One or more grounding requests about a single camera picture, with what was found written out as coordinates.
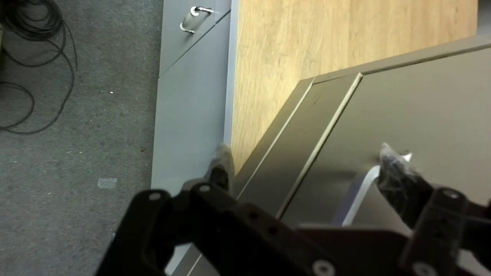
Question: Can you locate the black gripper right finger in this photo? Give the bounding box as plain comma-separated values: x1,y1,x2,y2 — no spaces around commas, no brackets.
378,143,435,230

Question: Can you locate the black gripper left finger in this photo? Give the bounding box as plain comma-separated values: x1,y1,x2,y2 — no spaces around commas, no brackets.
181,144,235,195

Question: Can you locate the filing cabinet drawer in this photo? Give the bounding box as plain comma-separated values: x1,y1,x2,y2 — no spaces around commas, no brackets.
283,49,491,227

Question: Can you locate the beige metal filing cabinet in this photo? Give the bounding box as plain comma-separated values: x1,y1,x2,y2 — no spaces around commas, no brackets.
237,37,491,228

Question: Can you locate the grey under-counter cabinet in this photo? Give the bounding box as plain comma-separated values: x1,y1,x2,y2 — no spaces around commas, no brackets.
151,0,232,196

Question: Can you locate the silver cabinet drawer handle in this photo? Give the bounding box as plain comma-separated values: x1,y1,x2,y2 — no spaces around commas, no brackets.
180,6,214,34

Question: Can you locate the black floor cable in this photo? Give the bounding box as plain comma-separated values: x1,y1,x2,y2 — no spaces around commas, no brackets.
0,0,80,136

